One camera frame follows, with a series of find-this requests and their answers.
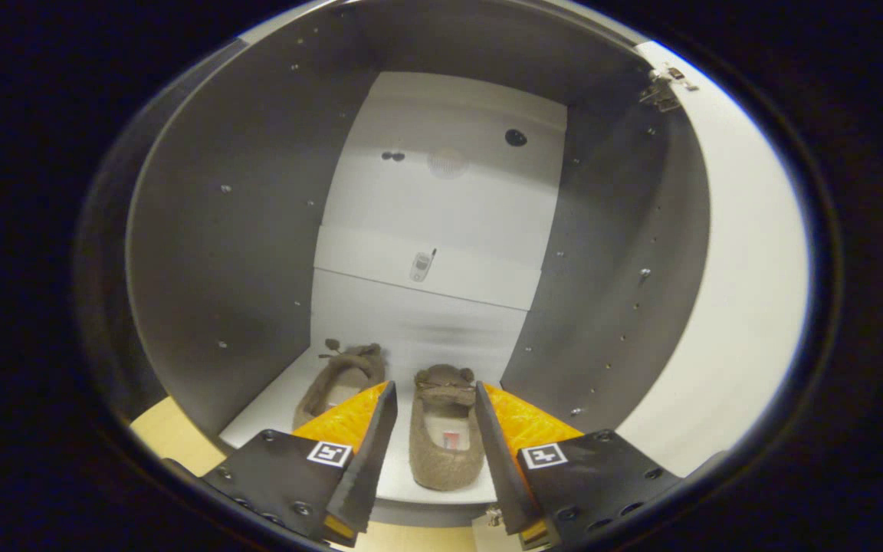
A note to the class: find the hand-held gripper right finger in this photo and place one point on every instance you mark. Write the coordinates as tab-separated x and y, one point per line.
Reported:
499	468

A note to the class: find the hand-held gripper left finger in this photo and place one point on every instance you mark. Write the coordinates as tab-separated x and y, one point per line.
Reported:
369	475

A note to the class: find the brown fuzzy shoe with bow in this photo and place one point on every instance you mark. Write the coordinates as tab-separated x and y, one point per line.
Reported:
441	460
334	383

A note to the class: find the grey shoe cabinet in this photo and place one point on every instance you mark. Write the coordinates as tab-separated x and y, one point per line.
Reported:
234	253

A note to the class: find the white shoe cabinet door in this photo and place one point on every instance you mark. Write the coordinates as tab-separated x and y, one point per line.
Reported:
748	307

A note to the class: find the metal door hinge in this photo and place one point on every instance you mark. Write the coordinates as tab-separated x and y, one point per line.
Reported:
664	90

